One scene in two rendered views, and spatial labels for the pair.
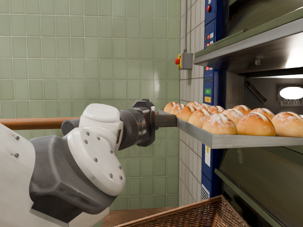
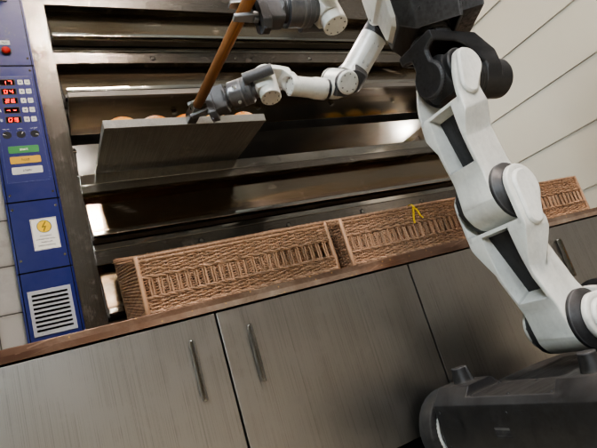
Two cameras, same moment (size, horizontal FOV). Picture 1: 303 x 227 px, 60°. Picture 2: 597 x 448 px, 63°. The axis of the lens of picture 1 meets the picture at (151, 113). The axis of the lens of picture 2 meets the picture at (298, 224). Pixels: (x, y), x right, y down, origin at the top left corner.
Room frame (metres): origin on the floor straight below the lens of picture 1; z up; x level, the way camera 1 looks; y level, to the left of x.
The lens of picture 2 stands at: (1.07, 1.39, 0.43)
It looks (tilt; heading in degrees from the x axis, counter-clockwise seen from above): 13 degrees up; 248
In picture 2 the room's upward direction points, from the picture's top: 17 degrees counter-clockwise
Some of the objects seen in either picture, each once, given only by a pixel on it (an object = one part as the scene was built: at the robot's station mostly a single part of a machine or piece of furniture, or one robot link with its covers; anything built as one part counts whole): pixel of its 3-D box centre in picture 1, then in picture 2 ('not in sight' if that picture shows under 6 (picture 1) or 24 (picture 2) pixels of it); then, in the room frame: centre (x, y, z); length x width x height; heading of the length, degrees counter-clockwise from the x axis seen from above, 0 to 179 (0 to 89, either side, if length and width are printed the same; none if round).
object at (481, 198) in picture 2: not in sight; (471, 141); (0.15, 0.43, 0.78); 0.18 x 0.15 x 0.47; 98
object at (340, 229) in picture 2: not in sight; (370, 233); (0.18, -0.16, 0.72); 0.56 x 0.49 x 0.28; 7
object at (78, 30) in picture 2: not in sight; (264, 32); (0.22, -0.42, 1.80); 1.79 x 0.11 x 0.19; 6
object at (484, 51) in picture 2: not in sight; (460, 70); (0.07, 0.42, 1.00); 0.28 x 0.13 x 0.18; 8
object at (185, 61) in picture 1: (184, 61); not in sight; (1.70, -0.21, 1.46); 0.10 x 0.07 x 0.10; 6
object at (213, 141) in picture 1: (235, 120); (179, 145); (0.76, -0.25, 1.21); 0.55 x 0.36 x 0.03; 8
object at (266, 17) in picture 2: not in sight; (278, 9); (0.57, 0.44, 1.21); 0.12 x 0.10 x 0.13; 1
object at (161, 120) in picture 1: (159, 120); (194, 112); (0.73, -0.02, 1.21); 0.09 x 0.04 x 0.03; 98
